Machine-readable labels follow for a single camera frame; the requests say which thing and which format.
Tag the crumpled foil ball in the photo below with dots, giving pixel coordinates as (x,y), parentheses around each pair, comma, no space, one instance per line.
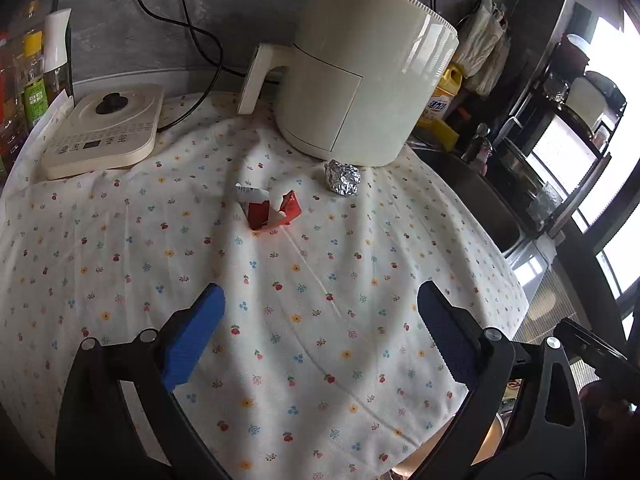
(342,177)

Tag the hanging cloths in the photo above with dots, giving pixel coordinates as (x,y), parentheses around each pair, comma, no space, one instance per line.
(482,50)

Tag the cream air fryer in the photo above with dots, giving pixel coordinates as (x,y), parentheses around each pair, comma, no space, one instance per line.
(360,70)

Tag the floral tablecloth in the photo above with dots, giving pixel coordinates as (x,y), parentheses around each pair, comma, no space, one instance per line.
(300,285)

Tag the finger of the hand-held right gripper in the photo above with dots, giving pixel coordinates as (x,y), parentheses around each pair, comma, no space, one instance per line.
(590,340)

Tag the yellow cap green label bottle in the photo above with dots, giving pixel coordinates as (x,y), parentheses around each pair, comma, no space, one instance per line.
(35,85)

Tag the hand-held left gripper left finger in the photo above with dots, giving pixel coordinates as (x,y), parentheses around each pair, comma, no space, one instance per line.
(192,335)

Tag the person's right hand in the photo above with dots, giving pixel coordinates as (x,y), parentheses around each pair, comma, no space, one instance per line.
(612,402)

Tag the torn red white carton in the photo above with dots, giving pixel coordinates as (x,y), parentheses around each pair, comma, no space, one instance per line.
(260,212)

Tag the yellow detergent bottle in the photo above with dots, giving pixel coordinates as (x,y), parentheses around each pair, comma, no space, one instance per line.
(442,97)

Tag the white top spray bottle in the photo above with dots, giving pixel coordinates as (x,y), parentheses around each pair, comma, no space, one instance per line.
(57,55)

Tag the cream induction cooker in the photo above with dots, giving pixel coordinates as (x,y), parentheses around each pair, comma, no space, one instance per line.
(107,132)

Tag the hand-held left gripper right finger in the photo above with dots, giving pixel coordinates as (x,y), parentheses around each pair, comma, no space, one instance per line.
(450,335)

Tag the steel sink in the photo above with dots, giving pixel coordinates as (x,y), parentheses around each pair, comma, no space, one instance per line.
(480,200)

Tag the black kitchen rack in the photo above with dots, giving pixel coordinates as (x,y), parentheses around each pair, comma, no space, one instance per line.
(565,125)

